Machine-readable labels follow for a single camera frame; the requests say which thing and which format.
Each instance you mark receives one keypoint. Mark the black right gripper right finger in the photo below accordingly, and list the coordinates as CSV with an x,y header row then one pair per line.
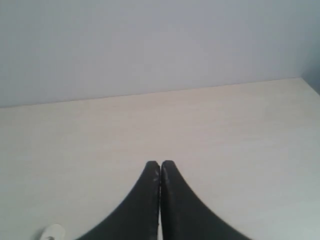
x,y
184,216

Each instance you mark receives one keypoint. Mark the white wooden brush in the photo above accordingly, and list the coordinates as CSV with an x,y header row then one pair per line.
x,y
53,232

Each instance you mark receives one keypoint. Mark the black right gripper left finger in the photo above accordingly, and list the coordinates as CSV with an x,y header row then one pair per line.
x,y
137,216

